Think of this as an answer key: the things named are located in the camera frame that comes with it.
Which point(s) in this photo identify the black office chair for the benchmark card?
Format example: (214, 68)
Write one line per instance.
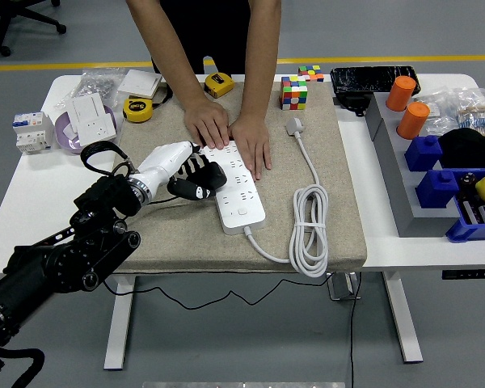
(1, 32)

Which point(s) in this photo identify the white table leg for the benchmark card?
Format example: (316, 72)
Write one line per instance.
(115, 355)
(408, 343)

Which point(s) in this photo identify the round yellow tape measure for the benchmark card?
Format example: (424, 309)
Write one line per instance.
(137, 110)

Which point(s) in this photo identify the purple bowl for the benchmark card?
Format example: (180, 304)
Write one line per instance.
(66, 141)

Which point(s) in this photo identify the white wall socket panel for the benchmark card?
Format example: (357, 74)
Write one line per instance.
(99, 129)

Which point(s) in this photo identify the person's left hand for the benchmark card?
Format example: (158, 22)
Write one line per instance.
(252, 139)

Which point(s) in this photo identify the white wall switch panel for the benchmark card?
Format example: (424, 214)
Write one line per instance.
(87, 107)

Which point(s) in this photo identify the orange cylinder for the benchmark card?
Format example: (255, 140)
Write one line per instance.
(413, 121)
(400, 93)

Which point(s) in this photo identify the large colourful puzzle cube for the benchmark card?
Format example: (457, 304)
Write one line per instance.
(293, 93)

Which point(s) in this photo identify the blue block with knob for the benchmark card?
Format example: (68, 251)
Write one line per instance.
(422, 153)
(436, 192)

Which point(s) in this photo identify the white circuit breaker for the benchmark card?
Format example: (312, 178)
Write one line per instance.
(32, 131)

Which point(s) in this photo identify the white power strip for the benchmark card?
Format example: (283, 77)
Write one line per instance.
(242, 210)

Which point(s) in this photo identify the square yellow tape measure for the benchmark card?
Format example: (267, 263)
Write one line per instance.
(219, 84)

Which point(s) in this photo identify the metal bracket under table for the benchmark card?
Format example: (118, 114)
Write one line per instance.
(341, 287)

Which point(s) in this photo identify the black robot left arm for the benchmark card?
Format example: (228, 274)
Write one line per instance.
(64, 262)

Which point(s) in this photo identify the black cloth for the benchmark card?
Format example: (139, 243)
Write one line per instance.
(469, 147)

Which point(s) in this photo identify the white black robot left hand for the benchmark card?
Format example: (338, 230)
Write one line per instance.
(165, 159)

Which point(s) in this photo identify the small black device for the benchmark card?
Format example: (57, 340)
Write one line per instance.
(351, 103)

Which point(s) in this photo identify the clear bag of screws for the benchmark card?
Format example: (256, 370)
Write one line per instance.
(97, 83)

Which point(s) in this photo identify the person's left forearm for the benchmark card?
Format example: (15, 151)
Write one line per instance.
(258, 60)

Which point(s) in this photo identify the black glossy tray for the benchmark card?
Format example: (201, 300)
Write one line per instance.
(368, 78)

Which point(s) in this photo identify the person's right hand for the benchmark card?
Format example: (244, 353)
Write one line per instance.
(208, 121)

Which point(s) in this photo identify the beige fabric mat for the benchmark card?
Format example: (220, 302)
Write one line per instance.
(343, 202)

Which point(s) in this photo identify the small dark round cap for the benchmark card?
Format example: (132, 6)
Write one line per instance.
(467, 180)

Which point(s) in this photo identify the white flat switch box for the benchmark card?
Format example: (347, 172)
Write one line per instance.
(139, 83)

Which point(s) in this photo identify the person's right forearm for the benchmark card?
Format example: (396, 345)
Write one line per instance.
(165, 48)

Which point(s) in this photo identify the small colourful puzzle cube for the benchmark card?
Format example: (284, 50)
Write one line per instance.
(310, 73)

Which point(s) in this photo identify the blue plastic bin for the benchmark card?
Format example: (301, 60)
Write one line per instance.
(473, 232)

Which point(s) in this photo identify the black table control panel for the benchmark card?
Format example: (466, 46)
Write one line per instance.
(471, 274)

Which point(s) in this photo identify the clear plastic bag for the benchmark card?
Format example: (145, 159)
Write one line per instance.
(438, 107)

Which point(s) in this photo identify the grey stepped block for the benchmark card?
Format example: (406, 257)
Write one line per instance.
(404, 194)

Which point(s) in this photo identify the clear bag of resistors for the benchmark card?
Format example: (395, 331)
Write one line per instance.
(475, 113)

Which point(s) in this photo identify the black power adapter plug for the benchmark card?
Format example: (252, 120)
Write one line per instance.
(216, 175)

